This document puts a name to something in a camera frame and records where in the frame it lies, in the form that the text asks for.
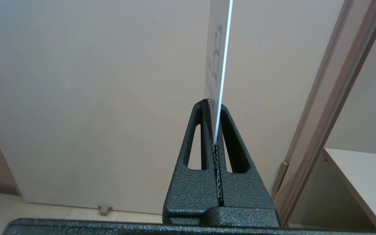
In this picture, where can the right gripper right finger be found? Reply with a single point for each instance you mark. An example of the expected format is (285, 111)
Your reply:
(243, 192)

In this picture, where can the white table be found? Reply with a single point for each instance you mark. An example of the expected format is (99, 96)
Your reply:
(366, 182)

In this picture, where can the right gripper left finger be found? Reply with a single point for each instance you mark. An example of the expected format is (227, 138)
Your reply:
(191, 192)

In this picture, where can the door hinge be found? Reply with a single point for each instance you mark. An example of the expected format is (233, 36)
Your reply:
(279, 178)

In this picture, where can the grey door stopper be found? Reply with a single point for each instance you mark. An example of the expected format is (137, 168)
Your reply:
(104, 210)

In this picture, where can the beige door frame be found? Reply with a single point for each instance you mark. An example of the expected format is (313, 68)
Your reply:
(325, 107)

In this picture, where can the beige door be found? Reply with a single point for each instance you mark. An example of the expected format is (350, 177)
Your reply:
(93, 98)

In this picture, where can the white door hanger sign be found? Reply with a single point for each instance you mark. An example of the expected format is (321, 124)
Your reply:
(217, 65)

